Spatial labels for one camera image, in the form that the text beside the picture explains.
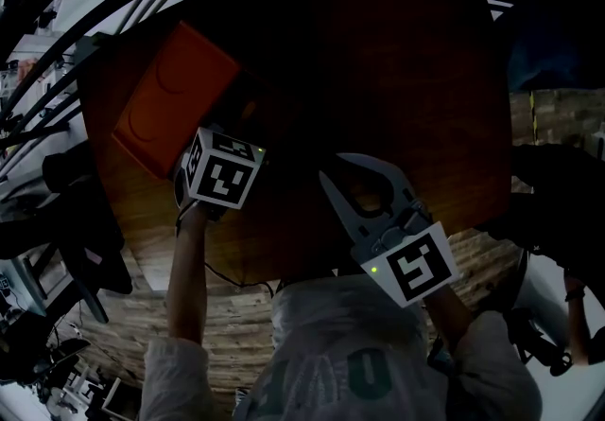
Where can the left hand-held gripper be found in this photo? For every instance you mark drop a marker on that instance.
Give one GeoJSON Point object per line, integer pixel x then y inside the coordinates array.
{"type": "Point", "coordinates": [222, 173]}

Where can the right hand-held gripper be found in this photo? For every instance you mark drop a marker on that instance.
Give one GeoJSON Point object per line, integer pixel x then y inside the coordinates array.
{"type": "Point", "coordinates": [416, 263]}

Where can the wooden box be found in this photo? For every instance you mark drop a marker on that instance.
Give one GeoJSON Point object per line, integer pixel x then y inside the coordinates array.
{"type": "Point", "coordinates": [175, 92]}

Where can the person's right forearm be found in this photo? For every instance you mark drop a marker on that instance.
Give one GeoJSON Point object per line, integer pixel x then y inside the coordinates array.
{"type": "Point", "coordinates": [449, 315]}

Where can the person's left forearm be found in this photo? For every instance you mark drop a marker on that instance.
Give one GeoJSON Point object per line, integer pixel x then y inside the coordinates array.
{"type": "Point", "coordinates": [186, 277]}

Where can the black office chair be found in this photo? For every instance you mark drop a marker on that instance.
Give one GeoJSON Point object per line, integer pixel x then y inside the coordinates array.
{"type": "Point", "coordinates": [90, 244]}

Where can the person's white printed shirt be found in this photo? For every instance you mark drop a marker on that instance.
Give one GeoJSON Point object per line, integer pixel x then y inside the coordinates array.
{"type": "Point", "coordinates": [340, 343]}

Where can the black chair base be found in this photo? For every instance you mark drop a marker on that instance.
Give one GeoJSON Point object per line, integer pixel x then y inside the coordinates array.
{"type": "Point", "coordinates": [539, 343]}

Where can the black wristwatch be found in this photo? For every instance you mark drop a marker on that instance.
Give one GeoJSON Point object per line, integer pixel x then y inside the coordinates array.
{"type": "Point", "coordinates": [574, 296]}

